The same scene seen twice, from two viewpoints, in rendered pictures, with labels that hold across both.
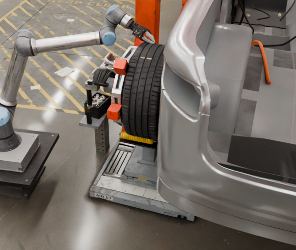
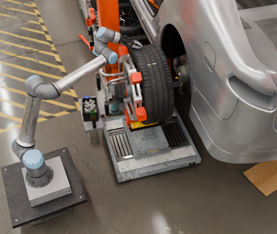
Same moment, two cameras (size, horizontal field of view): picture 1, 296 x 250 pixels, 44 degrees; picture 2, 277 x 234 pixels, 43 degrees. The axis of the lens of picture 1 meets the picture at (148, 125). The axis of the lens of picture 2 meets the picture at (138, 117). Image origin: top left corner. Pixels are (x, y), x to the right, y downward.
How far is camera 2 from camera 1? 1.41 m
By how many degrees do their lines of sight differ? 25
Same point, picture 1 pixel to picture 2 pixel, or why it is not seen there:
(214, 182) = not seen: outside the picture
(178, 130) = (257, 120)
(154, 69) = (162, 71)
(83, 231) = (136, 210)
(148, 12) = (113, 18)
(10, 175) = (64, 200)
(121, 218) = (154, 186)
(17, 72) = (36, 114)
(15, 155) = (59, 182)
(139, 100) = (161, 99)
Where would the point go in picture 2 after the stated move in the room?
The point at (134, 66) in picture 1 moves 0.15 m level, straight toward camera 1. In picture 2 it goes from (147, 74) to (158, 85)
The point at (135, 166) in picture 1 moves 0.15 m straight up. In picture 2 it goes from (144, 144) to (144, 133)
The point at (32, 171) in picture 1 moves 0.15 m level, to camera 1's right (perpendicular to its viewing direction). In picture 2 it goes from (78, 188) to (94, 180)
